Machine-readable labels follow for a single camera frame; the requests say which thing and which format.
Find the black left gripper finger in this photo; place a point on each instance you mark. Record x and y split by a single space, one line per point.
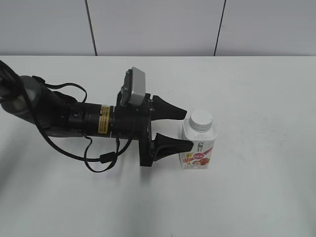
164 110
165 146

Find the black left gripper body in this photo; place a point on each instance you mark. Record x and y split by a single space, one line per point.
134 123

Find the white yogurt drink bottle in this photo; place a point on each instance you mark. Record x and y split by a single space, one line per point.
203 143

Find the white screw cap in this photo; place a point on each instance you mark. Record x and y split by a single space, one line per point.
201 120

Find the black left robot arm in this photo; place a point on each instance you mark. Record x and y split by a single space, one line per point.
57 115

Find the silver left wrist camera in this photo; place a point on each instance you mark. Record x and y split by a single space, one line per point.
133 90

